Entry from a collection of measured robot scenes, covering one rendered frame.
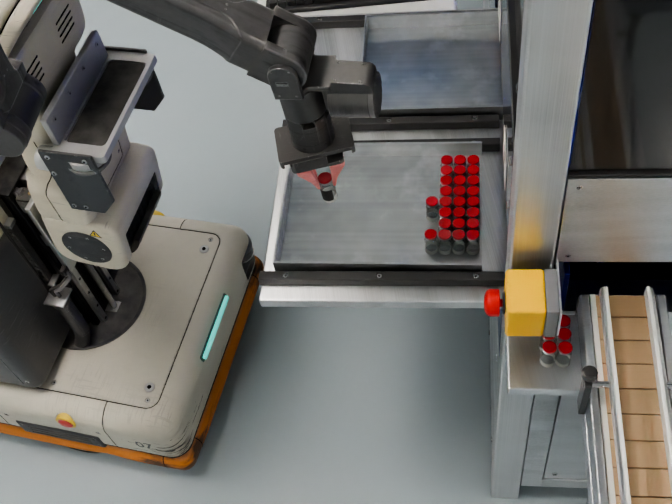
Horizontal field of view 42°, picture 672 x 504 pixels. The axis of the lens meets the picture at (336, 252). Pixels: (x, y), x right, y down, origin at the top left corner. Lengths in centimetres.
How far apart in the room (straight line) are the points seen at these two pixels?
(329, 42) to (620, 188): 84
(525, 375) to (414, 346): 105
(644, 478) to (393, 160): 70
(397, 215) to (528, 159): 45
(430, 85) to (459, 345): 89
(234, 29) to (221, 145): 189
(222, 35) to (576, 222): 53
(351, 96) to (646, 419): 60
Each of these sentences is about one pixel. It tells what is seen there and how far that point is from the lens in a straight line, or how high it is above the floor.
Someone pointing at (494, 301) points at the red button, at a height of 101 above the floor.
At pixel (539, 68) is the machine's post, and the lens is 99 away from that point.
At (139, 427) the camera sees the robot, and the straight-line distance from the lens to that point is 210.
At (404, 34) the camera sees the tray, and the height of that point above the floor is 88.
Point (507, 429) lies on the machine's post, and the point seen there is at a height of 41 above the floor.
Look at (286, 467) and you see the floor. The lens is 226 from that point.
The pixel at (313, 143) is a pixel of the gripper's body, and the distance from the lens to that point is 114.
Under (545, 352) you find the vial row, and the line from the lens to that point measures 132.
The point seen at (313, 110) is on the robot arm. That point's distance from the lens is 110.
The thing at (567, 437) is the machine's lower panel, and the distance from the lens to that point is 187.
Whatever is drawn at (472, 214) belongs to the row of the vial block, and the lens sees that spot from 144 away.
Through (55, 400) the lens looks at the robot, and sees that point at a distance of 220.
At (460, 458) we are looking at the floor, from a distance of 224.
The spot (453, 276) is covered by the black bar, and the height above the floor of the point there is 90.
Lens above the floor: 208
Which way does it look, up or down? 55 degrees down
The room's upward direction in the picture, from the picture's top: 12 degrees counter-clockwise
